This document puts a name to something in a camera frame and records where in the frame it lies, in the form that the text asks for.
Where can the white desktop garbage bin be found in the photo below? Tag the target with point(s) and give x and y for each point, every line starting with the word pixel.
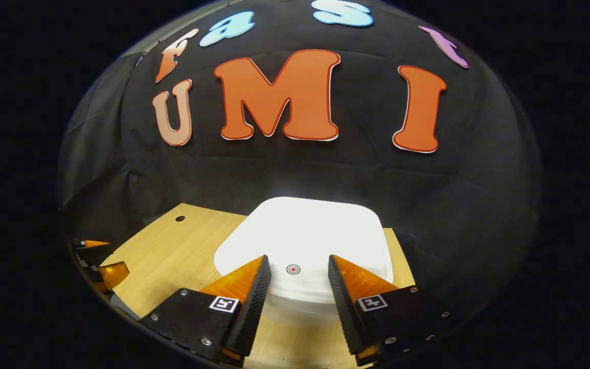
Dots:
pixel 305 230

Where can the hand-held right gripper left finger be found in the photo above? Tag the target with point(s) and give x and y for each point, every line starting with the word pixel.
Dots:
pixel 251 307

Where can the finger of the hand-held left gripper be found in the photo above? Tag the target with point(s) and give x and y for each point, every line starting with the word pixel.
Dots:
pixel 113 272
pixel 92 250

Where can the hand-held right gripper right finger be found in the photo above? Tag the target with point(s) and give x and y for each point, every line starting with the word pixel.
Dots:
pixel 349 312

